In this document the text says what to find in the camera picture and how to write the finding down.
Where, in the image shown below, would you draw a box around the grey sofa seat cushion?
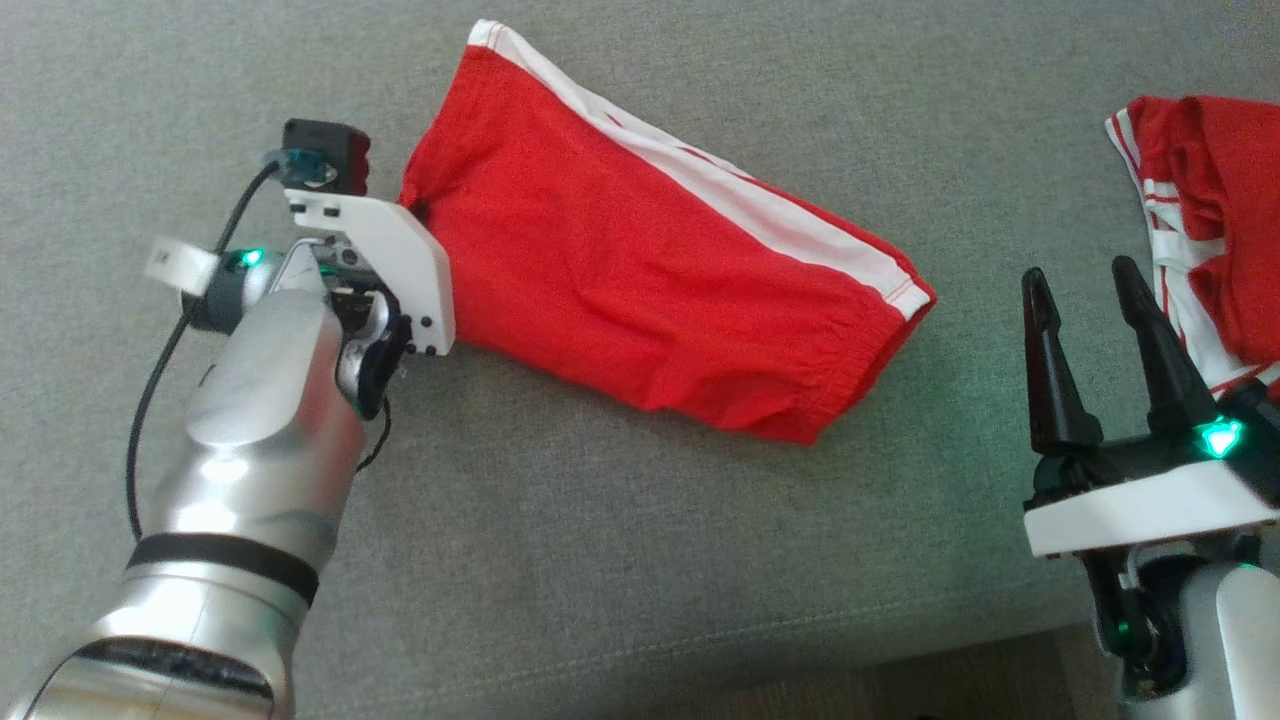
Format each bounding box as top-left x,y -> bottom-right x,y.
0,0 -> 1280,720

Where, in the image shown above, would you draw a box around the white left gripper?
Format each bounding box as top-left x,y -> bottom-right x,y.
285,188 -> 456,421

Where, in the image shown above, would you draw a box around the red shorts with white stripe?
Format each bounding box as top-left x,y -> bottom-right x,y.
400,20 -> 938,446

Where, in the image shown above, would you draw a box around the white left cable label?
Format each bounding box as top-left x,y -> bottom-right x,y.
145,237 -> 219,296

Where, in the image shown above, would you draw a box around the red basketball jersey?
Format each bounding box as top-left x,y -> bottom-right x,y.
1105,95 -> 1280,401

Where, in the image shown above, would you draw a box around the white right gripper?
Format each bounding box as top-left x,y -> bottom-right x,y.
1020,256 -> 1280,681

